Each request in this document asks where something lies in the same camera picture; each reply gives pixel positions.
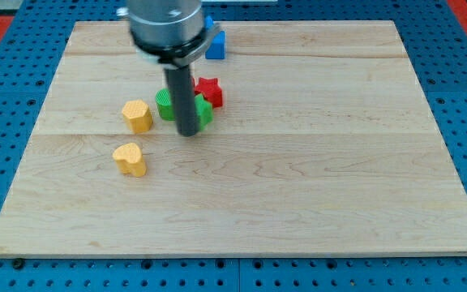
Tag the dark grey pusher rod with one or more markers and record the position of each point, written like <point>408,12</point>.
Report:
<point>181,92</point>

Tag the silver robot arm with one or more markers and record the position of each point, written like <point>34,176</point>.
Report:
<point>174,34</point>

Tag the blue triangle block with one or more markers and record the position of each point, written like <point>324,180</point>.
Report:
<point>215,40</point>

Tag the green round block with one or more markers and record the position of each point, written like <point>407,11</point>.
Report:
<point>164,105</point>

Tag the red star block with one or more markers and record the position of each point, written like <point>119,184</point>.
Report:
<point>211,90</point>

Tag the green star block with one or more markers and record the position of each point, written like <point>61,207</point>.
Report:
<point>204,111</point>

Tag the yellow hexagon block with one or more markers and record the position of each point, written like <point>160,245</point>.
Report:
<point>137,116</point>

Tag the yellow heart block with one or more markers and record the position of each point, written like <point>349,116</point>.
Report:
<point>130,160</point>

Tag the wooden board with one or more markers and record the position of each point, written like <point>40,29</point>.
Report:
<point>325,147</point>

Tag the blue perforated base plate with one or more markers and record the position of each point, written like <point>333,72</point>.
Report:
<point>31,50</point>

